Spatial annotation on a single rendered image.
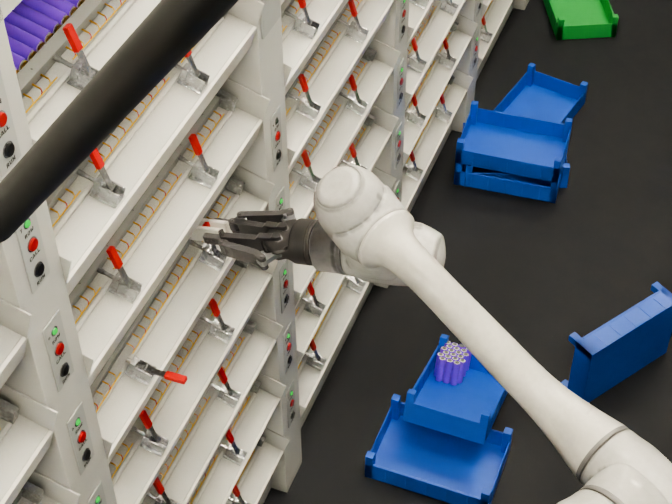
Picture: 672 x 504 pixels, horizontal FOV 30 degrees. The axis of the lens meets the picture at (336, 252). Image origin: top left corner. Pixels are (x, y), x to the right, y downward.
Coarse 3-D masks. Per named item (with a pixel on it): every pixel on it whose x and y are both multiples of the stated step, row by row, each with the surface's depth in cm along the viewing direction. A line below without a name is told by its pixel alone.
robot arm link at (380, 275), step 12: (420, 228) 193; (432, 228) 195; (420, 240) 191; (432, 240) 192; (444, 240) 196; (432, 252) 191; (444, 252) 194; (348, 264) 196; (360, 264) 191; (360, 276) 196; (372, 276) 194; (384, 276) 193; (396, 276) 193
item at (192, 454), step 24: (240, 336) 252; (264, 336) 254; (240, 360) 249; (264, 360) 251; (216, 384) 244; (240, 384) 246; (216, 408) 241; (192, 432) 235; (216, 432) 238; (192, 456) 233; (168, 480) 229; (192, 480) 230
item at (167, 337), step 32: (224, 192) 226; (256, 192) 226; (192, 256) 215; (192, 288) 211; (160, 320) 205; (192, 320) 207; (128, 352) 200; (160, 352) 202; (128, 384) 196; (128, 416) 193
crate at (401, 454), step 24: (384, 432) 304; (408, 432) 305; (432, 432) 305; (504, 432) 295; (384, 456) 300; (408, 456) 300; (432, 456) 300; (456, 456) 300; (480, 456) 300; (504, 456) 294; (384, 480) 294; (408, 480) 291; (432, 480) 295; (456, 480) 295; (480, 480) 295
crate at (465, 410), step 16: (448, 336) 317; (432, 368) 315; (480, 368) 318; (416, 384) 300; (432, 384) 310; (448, 384) 311; (464, 384) 312; (480, 384) 313; (496, 384) 314; (416, 400) 304; (432, 400) 304; (448, 400) 305; (464, 400) 306; (480, 400) 306; (496, 400) 307; (416, 416) 294; (432, 416) 293; (448, 416) 291; (464, 416) 300; (480, 416) 300; (496, 416) 301; (448, 432) 293; (464, 432) 292; (480, 432) 290
